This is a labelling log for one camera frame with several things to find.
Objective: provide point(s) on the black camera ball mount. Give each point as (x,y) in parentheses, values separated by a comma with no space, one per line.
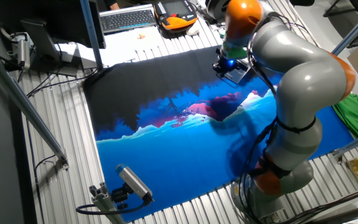
(120,196)

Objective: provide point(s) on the small wooden block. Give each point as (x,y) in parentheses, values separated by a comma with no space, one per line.
(141,36)

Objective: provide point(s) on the black computer monitor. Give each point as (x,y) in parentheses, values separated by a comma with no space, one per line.
(67,18)

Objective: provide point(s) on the black computer keyboard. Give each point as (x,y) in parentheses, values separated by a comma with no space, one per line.
(126,20)

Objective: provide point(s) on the landscape print desk mat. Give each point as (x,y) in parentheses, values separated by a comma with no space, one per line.
(182,155)

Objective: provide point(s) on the white paper sheet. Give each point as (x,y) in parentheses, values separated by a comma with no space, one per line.
(123,46)

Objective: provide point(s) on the dark metal beam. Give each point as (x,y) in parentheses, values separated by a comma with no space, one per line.
(346,216)

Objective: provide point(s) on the black filament spool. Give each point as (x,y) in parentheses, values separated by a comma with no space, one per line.
(213,11)

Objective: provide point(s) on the aluminium frame post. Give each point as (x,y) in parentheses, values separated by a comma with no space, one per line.
(92,34)
(356,31)
(356,142)
(26,105)

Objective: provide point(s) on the person's hand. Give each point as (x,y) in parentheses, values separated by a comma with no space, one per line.
(114,6)

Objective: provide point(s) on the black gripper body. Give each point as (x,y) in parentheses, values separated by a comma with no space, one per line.
(227,67)

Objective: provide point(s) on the orange and black teach pendant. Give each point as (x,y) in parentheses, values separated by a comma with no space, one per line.
(176,21)

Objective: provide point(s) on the silver and orange robot arm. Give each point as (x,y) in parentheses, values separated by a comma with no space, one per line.
(306,77)

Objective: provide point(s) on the short aluminium profile stub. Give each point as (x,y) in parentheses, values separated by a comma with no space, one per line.
(104,205)

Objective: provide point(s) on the white foam block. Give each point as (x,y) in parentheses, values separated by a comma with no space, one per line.
(194,30)

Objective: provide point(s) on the silver drawer with flat pull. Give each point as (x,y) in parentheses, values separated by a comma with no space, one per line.
(238,79)

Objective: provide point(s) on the silver camera blue end cap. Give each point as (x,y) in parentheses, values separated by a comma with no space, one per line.
(134,182)

